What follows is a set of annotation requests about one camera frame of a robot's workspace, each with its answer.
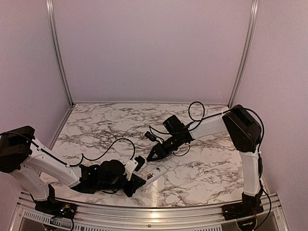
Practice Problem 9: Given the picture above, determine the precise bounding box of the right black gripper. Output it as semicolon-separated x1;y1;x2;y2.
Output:
147;133;185;161

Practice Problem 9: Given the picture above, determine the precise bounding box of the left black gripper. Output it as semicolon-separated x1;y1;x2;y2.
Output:
98;173;146;197

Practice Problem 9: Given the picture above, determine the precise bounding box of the white remote control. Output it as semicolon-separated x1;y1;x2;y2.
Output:
144;165;167;185

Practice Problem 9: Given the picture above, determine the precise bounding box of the orange AAA battery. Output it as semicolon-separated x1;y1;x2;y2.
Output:
147;173;153;180

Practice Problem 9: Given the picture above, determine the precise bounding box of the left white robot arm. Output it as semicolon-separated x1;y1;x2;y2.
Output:
0;126;146;214

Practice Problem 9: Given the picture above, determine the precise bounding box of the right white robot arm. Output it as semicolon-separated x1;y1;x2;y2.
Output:
146;104;264;216

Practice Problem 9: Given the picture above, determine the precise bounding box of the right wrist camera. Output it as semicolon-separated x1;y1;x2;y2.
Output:
144;131;157;142

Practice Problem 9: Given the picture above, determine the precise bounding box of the front aluminium rail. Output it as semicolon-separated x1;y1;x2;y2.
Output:
9;192;290;231

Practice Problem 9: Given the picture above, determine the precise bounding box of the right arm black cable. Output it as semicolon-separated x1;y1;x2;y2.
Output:
148;101;265;157

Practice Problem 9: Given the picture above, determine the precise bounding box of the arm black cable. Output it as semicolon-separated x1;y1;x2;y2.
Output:
148;101;265;157
0;133;136;169

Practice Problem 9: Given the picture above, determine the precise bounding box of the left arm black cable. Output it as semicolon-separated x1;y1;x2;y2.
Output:
0;133;136;169

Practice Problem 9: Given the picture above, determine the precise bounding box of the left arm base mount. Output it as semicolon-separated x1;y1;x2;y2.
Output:
35;184;77;219

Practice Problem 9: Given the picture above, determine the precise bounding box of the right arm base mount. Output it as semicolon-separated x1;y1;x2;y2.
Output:
222;191;264;220

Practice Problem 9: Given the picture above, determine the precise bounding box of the right aluminium frame post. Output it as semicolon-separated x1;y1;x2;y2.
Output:
228;0;259;108

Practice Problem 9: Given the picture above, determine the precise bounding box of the aluminium frame post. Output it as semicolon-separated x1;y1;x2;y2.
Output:
46;0;74;107
228;0;259;108

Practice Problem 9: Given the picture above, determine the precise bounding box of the left aluminium frame post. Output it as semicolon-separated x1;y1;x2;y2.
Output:
46;0;74;107

